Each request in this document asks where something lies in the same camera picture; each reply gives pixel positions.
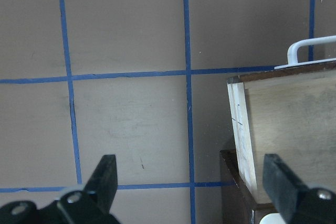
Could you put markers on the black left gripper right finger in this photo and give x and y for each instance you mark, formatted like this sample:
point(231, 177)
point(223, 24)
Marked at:
point(284, 188)

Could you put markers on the white plastic crate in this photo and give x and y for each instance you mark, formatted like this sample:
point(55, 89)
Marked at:
point(273, 218)

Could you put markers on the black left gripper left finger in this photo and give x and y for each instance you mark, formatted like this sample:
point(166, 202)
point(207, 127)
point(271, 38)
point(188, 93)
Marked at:
point(102, 184)

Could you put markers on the wooden drawer with white handle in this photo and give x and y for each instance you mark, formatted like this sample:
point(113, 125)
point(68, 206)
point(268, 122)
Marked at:
point(288, 111)

